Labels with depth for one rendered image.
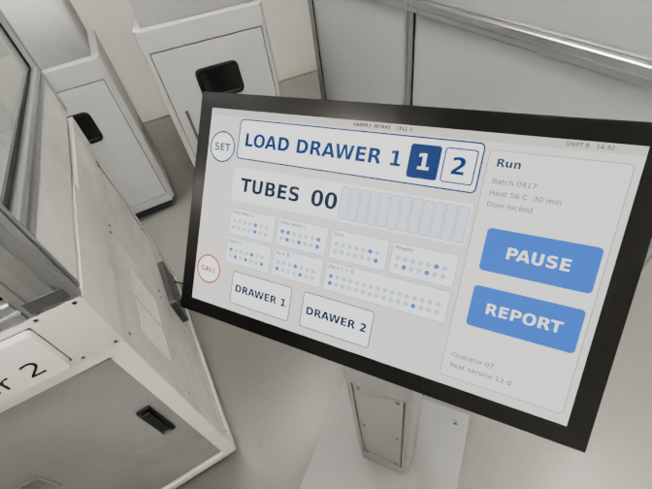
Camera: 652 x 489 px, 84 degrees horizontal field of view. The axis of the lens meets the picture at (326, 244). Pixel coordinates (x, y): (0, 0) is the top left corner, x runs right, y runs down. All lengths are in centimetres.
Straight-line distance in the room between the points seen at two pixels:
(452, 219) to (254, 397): 128
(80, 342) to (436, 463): 107
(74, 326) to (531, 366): 70
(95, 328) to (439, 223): 63
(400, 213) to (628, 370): 144
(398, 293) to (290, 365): 119
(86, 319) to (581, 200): 74
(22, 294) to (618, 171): 78
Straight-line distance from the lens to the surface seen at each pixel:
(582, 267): 41
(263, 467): 147
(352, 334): 45
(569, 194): 41
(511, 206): 40
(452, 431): 143
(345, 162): 43
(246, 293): 51
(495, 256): 40
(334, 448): 140
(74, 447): 112
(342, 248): 43
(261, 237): 48
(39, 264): 69
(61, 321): 78
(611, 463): 158
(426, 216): 41
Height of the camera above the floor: 138
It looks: 45 degrees down
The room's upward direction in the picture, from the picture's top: 11 degrees counter-clockwise
